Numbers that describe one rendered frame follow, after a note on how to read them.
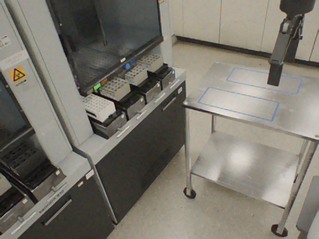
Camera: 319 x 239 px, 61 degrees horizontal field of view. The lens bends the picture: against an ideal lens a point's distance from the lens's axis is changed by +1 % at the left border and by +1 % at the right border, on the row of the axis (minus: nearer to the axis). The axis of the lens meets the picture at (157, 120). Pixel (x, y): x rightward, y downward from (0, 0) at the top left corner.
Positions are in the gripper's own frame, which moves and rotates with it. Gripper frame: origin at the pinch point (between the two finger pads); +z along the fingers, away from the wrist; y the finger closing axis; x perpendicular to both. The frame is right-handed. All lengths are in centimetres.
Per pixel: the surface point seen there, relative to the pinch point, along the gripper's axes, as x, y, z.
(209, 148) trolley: 40, 40, 92
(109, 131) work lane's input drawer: 66, -15, 42
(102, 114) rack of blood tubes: 70, -13, 35
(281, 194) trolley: -9, 29, 92
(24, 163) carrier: 74, -52, 33
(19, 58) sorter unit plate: 75, -35, -4
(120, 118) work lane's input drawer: 66, -7, 41
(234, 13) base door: 103, 219, 73
